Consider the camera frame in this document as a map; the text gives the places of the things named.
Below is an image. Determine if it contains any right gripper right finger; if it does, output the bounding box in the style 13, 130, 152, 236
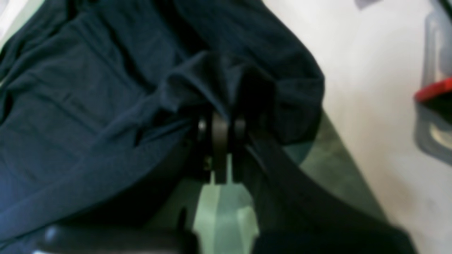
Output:
232, 118, 416, 254

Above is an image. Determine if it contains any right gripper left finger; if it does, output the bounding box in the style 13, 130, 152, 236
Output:
35, 115, 228, 254

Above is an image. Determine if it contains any dark navy long-sleeve shirt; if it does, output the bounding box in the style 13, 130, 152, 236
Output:
0, 0, 421, 254

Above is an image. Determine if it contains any green table cloth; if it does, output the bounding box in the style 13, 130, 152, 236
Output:
0, 0, 389, 254

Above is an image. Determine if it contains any bottom orange black clamp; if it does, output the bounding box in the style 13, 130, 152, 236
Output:
414, 0, 451, 164

